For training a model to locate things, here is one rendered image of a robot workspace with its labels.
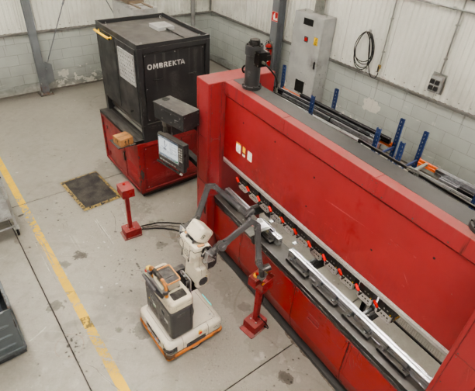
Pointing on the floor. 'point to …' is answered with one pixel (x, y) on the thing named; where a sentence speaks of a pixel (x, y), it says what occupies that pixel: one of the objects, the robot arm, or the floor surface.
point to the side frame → (473, 351)
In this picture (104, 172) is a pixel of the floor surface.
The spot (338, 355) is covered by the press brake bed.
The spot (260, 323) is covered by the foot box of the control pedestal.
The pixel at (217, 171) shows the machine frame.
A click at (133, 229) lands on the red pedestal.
